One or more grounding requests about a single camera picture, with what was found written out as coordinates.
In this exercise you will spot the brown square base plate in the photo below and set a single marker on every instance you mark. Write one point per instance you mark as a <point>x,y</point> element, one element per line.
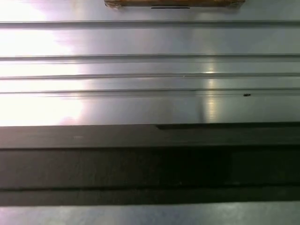
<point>175,2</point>

